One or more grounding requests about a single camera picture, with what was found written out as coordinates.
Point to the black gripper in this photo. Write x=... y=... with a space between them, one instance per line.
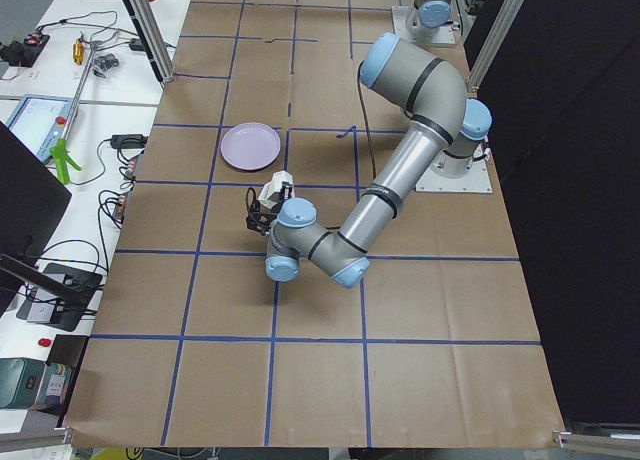
x=285 y=192

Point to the white angular cup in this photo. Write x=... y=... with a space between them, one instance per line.
x=269 y=195

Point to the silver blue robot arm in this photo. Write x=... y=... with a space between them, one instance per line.
x=431 y=14
x=443 y=121

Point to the lavender round plate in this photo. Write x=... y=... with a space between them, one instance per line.
x=250 y=146

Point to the black power adapter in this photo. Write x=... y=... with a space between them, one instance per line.
x=128 y=141

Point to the green grabber tool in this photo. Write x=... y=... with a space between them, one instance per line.
x=59 y=151

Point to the black monitor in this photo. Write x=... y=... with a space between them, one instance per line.
x=33 y=201

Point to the yellow brass tool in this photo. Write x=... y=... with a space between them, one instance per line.
x=78 y=51

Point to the teach pendant tablet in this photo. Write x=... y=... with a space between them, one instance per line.
x=38 y=121

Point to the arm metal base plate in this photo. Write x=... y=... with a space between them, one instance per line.
x=451 y=175
x=407 y=25

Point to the aluminium frame post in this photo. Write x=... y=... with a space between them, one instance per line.
x=143 y=19

